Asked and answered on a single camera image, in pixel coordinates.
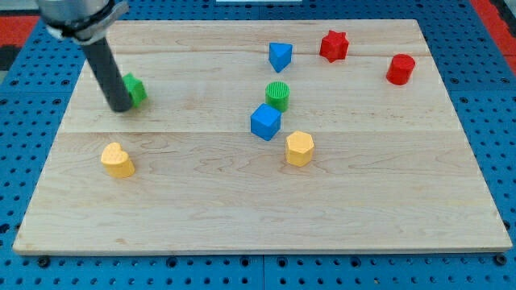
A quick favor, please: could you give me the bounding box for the blue cube block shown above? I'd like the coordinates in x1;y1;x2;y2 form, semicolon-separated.
250;103;282;141

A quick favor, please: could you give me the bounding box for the green cylinder block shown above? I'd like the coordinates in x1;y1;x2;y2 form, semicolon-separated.
265;81;290;113

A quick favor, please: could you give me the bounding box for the yellow heart block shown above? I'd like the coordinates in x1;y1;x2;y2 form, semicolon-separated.
101;143;135;178

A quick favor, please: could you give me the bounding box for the yellow hexagon block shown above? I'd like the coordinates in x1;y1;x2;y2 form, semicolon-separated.
285;130;314;167

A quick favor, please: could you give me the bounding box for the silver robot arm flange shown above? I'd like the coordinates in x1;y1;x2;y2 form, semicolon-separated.
35;0;129;45

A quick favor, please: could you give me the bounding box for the wooden board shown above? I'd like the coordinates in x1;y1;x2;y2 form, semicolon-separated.
13;19;512;256

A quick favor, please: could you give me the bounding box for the green star block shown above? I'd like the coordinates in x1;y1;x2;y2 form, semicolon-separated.
123;72;148;107

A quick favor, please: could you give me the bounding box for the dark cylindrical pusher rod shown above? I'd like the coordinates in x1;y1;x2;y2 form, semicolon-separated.
81;38;133;113

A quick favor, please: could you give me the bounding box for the blue triangle block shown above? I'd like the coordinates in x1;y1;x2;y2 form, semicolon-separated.
268;43;293;73

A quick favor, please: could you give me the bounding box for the red star block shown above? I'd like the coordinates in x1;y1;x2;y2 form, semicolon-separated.
319;30;349;63

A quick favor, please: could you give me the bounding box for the red cylinder block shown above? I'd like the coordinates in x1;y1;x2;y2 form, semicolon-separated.
386;54;416;85

